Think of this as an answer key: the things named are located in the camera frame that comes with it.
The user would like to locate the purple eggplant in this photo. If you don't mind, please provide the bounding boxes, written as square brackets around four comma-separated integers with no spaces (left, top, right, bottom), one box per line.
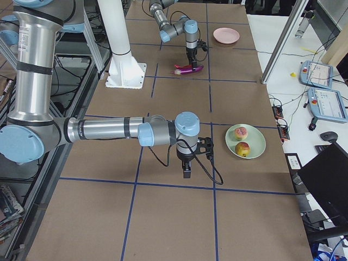
[172,65,204,75]

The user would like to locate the robot arm near pink plate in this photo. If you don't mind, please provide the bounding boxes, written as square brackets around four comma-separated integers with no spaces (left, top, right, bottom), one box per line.
[148,0,198,67]

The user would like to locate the stack of books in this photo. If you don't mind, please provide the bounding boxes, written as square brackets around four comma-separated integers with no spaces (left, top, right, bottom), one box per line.
[1,183,24,244]

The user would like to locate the aluminium frame post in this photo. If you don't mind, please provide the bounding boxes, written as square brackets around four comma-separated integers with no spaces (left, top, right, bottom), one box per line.
[261,0,308,84]

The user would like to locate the plastic water bottle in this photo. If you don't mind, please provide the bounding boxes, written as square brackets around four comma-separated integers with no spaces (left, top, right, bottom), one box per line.
[295,11,315,39]

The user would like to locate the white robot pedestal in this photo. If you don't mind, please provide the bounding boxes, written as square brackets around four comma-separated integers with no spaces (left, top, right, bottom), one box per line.
[98,0,147,89]

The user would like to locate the upper teach pendant tablet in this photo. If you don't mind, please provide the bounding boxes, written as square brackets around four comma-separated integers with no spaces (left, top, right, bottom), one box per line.
[300,60,333,89]

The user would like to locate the lower teach pendant tablet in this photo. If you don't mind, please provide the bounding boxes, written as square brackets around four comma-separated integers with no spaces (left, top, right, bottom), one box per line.
[308,87,347,123]

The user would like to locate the black gripper green side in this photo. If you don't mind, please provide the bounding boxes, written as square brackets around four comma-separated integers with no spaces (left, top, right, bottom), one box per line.
[177,152,195,179]

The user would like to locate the black computer mouse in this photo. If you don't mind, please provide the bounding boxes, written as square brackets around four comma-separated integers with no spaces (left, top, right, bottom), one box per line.
[320,131,338,143]

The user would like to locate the pink plate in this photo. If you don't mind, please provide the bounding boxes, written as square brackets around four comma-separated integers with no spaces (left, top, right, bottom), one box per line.
[213,27,240,44]

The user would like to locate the black monitor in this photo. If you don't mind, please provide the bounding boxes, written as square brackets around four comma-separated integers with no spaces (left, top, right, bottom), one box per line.
[297,142,347,226]

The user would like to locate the pink peach fruit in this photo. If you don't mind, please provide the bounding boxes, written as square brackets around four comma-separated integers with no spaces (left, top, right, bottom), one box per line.
[234,127,248,141]

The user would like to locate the green plate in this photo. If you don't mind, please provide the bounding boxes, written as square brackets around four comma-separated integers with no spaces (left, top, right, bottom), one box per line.
[225,124,266,159]

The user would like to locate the black gripper pink side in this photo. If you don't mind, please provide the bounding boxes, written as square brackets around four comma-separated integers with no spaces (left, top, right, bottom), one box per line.
[186,47,197,72]

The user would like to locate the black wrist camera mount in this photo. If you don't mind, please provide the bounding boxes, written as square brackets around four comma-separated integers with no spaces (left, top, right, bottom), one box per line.
[195,137,214,161]

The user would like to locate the red chili pepper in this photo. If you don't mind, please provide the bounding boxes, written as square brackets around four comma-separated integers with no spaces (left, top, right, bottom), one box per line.
[174,65,192,69]

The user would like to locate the teach pendant tablet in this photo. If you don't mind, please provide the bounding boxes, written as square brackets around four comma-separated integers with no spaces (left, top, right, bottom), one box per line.
[308,87,347,123]
[300,60,333,89]

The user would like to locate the red yellow apple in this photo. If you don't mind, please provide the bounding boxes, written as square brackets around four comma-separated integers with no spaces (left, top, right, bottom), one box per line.
[235,142,251,157]

